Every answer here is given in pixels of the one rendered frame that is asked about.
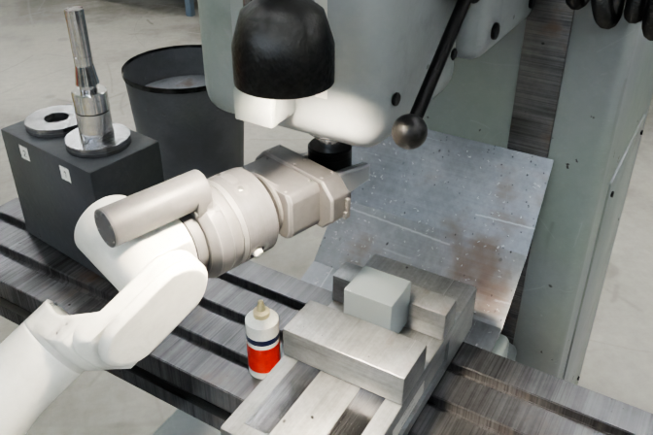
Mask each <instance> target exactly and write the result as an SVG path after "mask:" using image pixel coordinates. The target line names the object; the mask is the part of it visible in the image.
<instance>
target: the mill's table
mask: <svg viewBox="0 0 653 435"><path fill-rule="evenodd" d="M119 293H120V292H119V291H118V290H117V289H116V288H115V287H114V286H113V285H112V284H111V283H110V282H108V281H107V280H105V279H103V278H102V277H100V276H98V275H97V274H95V273H94V272H92V271H90V270H89V269H87V268H86V267H85V266H83V265H82V264H80V263H78V262H77V261H75V260H73V259H72V258H70V257H69V256H67V255H65V254H64V253H62V252H60V251H58V250H57V249H55V248H53V247H52V246H50V245H48V244H47V243H45V242H44V241H42V240H40V239H39V238H37V237H35V236H34V235H32V234H31V233H29V232H28V231H27V228H26V224H25V220H24V217H23V213H22V209H21V206H20V203H19V199H18V198H17V197H16V198H14V199H12V200H11V201H9V202H7V203H5V204H3V205H1V206H0V316H1V317H3V318H6V319H8V320H10V321H12V322H14V323H15V324H17V325H21V324H22V323H23V322H24V321H25V320H26V319H27V318H28V317H29V316H30V315H31V314H32V313H34V312H35V311H36V310H37V309H38V308H39V307H40V306H41V305H42V304H43V303H44V302H45V301H46V300H47V299H49V300H51V301H52V302H56V303H57V305H58V306H60V307H61V308H62V309H63V310H65V311H66V312H67V313H68V312H69V313H70V314H71V315H72V316H73V315H80V314H88V313H96V312H100V311H101V310H102V309H103V308H104V307H105V306H106V305H108V304H109V303H110V302H111V301H112V300H113V299H114V298H115V297H116V296H117V295H118V294H119ZM258 300H263V303H264V305H265V306H266V307H268V308H269V309H271V310H273V311H275V312H276V313H277V314H278V317H279V330H280V352H281V358H282V357H283V356H284V355H285V354H284V341H283V329H284V327H285V326H286V325H287V324H288V323H289V322H290V321H291V320H292V318H293V317H294V316H295V315H296V314H297V313H298V312H299V311H300V310H301V309H302V308H303V307H304V306H305V305H306V303H307V302H308V301H310V300H312V301H315V302H318V303H320V304H323V305H325V306H328V305H329V304H330V303H331V302H332V301H333V298H332V291H329V290H326V289H324V288H321V287H319V286H316V285H313V284H309V283H306V282H305V281H302V280H299V279H297V278H294V277H292V276H289V275H286V274H284V273H281V272H278V271H276V270H273V269H271V268H268V267H265V266H263V265H260V264H257V263H255V262H253V261H250V260H248V261H246V262H244V263H243V264H241V265H239V266H237V267H235V268H233V269H231V270H229V271H228V272H226V273H224V274H222V275H220V276H218V277H216V278H215V279H209V278H208V281H207V285H206V289H205V292H204V295H203V297H202V298H201V300H200V302H199V303H198V304H197V306H196V307H195V308H194V309H193V310H192V311H191V312H190V313H189V314H188V315H187V316H186V317H185V318H184V319H183V320H182V321H181V322H180V323H179V324H178V325H177V326H176V328H175V329H174V330H173V331H172V332H171V333H170V334H169V335H168V336H167V337H166V338H165V339H164V340H163V341H162V342H161V343H160V344H159V345H158V346H157V347H156V348H155V349H154V350H153V351H152V352H151V353H150V354H148V355H147V356H146V357H144V358H143V359H141V360H139V361H138V362H137V363H136V364H135V365H134V366H133V367H132V368H131V369H110V370H105V371H107V372H109V373H111V374H113V375H114V376H116V377H118V378H120V379H122V380H124V381H126V382H128V383H130V384H132V385H134V386H136V387H138V388H140V389H142V390H144V391H146V392H148V393H149V394H151V395H153V396H154V397H156V398H158V399H160V400H162V401H164V402H166V403H168V404H170V405H172V406H173V407H175V408H177V409H179V410H181V411H183V412H185V413H187V414H189V415H191V416H193V417H194V418H197V419H199V420H201V421H203V422H205V423H207V424H209V425H211V426H213V427H214V428H216V429H218V430H220V431H221V427H222V425H223V424H224V423H225V422H226V420H227V419H228V418H229V417H230V416H231V415H232V414H233V413H234V411H235V410H236V409H237V408H238V407H239V406H240V405H241V404H242V402H243V401H244V400H245V399H246V398H247V397H248V396H249V395H250V393H251V392H252V391H253V390H254V389H255V388H256V387H257V386H258V384H259V383H260V382H261V381H262V380H261V379H257V378H255V377H253V376H252V375H251V373H250V371H249V364H248V352H247V338H246V325H245V317H246V315H247V313H249V312H250V311H251V310H253V309H254V308H255V307H257V306H258ZM407 435H653V414H652V413H649V412H646V411H644V410H642V409H639V408H637V407H634V406H631V405H629V404H626V403H624V402H621V401H618V400H616V399H613V398H610V397H608V396H605V395H603V394H600V393H597V392H595V391H593V390H590V389H588V388H585V387H582V386H580V385H576V384H573V383H570V382H568V381H565V380H562V379H560V378H557V377H555V376H552V375H549V374H547V373H544V372H541V371H539V370H536V369H534V368H532V367H529V366H527V365H524V364H521V363H519V362H516V361H513V360H511V359H508V358H506V357H503V356H500V355H498V354H495V353H492V352H490V351H486V350H483V349H480V348H478V347H475V346H473V345H471V344H468V343H465V342H462V344H461V346H460V347H459V349H458V351H457V352H456V354H455V356H454V357H453V359H452V361H451V362H450V364H449V366H448V367H447V369H446V371H445V373H444V374H443V376H442V378H441V379H440V381H439V383H438V384H437V386H436V388H435V389H434V391H433V393H432V394H431V396H430V398H429V400H428V402H427V403H426V405H425V407H424V408H423V410H422V412H421V413H420V414H419V416H418V417H417V419H416V421H415V422H414V424H413V426H412V427H411V429H410V431H409V432H408V434H407Z"/></svg>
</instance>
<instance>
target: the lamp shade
mask: <svg viewBox="0 0 653 435"><path fill-rule="evenodd" d="M231 57H232V70H233V82H234V85H235V87H236V88H237V89H238V90H240V91H241V92H243V93H245V94H248V95H251V96H254V97H257V98H263V99H273V100H291V99H300V98H305V97H310V96H314V95H317V94H320V93H322V92H324V91H326V90H328V89H329V88H331V87H332V85H333V84H334V74H335V42H334V39H333V36H332V33H331V30H330V27H329V24H328V20H327V15H326V12H325V10H324V8H323V7H322V6H320V5H319V4H317V3H316V2H314V1H313V0H252V1H251V2H250V3H248V4H247V5H246V6H244V7H243V8H242V9H241V10H240V11H239V15H238V19H237V22H236V26H235V30H234V34H233V37H232V41H231Z"/></svg>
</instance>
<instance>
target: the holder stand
mask: <svg viewBox="0 0 653 435"><path fill-rule="evenodd" d="M113 125H114V131H115V135H114V136H113V137H112V138H111V139H109V140H107V141H104V142H100V143H87V142H84V141H82V140H81V138H80V134H79V129H78V124H77V120H76V115H75V110H74V106H73V105H71V104H66V105H60V106H51V107H47V108H44V109H41V110H38V111H36V112H34V113H32V114H30V115H29V116H28V117H27V118H26V119H25V120H23V121H20V122H17V123H15V124H12V125H9V126H7V127H4V128H2V129H1V133H2V137H3V141H4V144H5V148H6V152H7V156H8V158H9V162H10V166H11V170H12V174H13V177H14V181H15V185H16V189H17V195H18V199H19V203H20V206H21V209H22V213H23V217H24V220H25V224H26V228H27V231H28V232H29V233H31V234H32V235H34V236H35V237H37V238H39V239H40V240H42V241H44V242H45V243H47V244H48V245H50V246H52V247H53V248H55V249H57V250H58V251H60V252H62V253H64V254H65V255H67V256H69V257H70V258H72V259H73V260H75V261H77V262H78V263H80V264H82V265H83V266H85V267H86V268H87V269H89V270H90V271H92V272H94V273H95V274H97V275H98V276H100V277H102V278H103V279H105V280H107V281H108V282H110V281H109V280H108V279H107V278H106V277H105V276H104V275H103V274H102V273H101V272H100V271H99V270H98V269H97V268H96V267H95V266H94V264H93V263H92V262H91V261H90V260H89V259H88V258H87V257H86V256H85V255H84V254H83V253H82V252H81V251H80V250H79V248H78V247H77V245H76V243H75V238H74V234H75V228H76V225H77V222H78V220H79V219H80V217H81V215H82V214H83V213H84V211H85V210H86V209H87V208H88V207H89V206H90V205H92V204H93V203H95V202H96V201H98V200H100V199H101V198H104V197H106V196H110V195H124V196H129V195H132V194H134V193H137V192H139V191H142V190H144V189H147V188H149V187H151V186H154V185H156V184H160V183H163V182H164V177H163V170H162V163H161V155H160V148H159V142H158V141H157V140H154V139H152V138H150V137H147V136H145V135H143V134H140V133H138V132H135V131H133V130H131V129H129V128H127V127H126V126H124V125H123V124H119V123H115V122H113Z"/></svg>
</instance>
